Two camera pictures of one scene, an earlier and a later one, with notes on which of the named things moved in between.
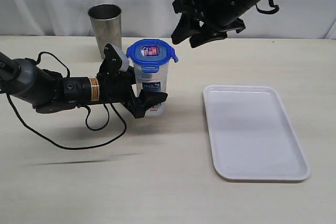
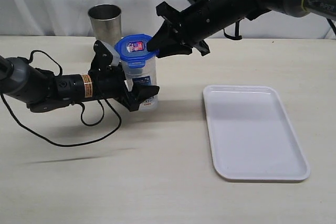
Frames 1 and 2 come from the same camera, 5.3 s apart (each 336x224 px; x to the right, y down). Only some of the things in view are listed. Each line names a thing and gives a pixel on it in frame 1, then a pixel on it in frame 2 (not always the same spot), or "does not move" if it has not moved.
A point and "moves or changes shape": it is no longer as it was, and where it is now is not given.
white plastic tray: (252, 138) does not move
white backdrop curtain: (56, 3) does not move
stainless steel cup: (106, 21) does not move
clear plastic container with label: (153, 82) moves or changes shape
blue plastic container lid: (150, 53) moves or changes shape
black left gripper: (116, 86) to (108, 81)
